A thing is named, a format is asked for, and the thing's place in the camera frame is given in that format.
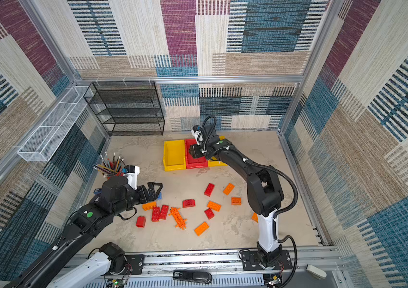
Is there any orange lego brick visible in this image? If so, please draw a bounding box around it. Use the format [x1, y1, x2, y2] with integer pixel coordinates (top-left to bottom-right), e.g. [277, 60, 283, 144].
[142, 201, 157, 211]
[223, 183, 235, 195]
[207, 201, 221, 212]
[231, 197, 242, 205]
[251, 212, 259, 223]
[194, 222, 209, 236]

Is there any black remote on rail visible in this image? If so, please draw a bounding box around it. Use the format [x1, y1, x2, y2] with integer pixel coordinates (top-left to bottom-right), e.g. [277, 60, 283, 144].
[173, 270, 213, 284]

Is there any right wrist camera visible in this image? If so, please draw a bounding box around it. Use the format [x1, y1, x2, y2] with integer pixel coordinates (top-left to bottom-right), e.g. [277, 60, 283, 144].
[191, 125, 204, 146]

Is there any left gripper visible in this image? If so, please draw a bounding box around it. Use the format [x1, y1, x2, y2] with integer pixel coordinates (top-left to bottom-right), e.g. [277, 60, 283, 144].
[111, 182, 164, 218]

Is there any right yellow plastic bin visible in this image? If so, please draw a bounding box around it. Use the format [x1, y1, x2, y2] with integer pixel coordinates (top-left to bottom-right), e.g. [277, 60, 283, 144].
[207, 154, 226, 168]

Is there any red metal pencil cup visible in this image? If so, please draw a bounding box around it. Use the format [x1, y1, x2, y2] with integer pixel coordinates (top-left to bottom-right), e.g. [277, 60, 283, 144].
[105, 166, 127, 180]

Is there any yellow plastic bin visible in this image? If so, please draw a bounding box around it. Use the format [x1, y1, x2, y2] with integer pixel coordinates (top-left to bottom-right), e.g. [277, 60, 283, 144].
[207, 154, 226, 168]
[163, 139, 186, 172]

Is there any white wire wall basket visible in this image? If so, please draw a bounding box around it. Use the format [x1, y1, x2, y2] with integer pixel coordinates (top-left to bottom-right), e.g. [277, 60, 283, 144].
[18, 86, 88, 162]

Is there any black wire mesh shelf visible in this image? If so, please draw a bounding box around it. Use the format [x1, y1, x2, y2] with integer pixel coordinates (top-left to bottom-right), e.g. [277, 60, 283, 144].
[84, 81, 165, 137]

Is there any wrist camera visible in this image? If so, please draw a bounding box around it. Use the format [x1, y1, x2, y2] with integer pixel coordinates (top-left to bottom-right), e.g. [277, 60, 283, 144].
[123, 165, 140, 190]
[191, 125, 204, 146]

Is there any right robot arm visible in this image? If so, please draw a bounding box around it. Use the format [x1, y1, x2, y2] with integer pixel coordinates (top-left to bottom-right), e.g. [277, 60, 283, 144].
[188, 139, 298, 268]

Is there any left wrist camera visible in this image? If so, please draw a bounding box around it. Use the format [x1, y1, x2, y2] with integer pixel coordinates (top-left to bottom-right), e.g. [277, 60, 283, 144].
[123, 165, 140, 190]

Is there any left yellow plastic bin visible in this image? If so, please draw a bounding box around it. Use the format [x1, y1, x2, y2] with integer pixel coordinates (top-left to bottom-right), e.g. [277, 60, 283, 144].
[163, 139, 186, 172]

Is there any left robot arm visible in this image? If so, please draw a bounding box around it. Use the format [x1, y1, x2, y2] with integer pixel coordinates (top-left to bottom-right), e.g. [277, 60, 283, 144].
[6, 176, 163, 288]

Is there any red plastic bin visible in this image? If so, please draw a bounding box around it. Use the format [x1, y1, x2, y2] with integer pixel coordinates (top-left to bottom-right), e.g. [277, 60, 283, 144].
[185, 139, 208, 169]

